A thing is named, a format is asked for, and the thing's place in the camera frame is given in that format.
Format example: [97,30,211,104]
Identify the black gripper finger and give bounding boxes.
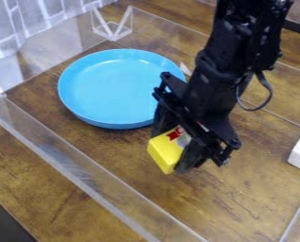
[151,105,178,137]
[176,139,211,173]

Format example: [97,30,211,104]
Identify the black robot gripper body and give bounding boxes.
[153,72,243,167]

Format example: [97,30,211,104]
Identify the yellow butter block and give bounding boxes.
[148,126,192,175]

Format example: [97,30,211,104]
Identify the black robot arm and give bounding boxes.
[149,0,294,174]

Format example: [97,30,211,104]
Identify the blue round tray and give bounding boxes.
[58,48,186,130]

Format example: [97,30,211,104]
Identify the black baseboard strip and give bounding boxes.
[285,20,300,34]

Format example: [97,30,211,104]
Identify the clear acrylic enclosure wall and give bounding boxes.
[0,0,300,242]

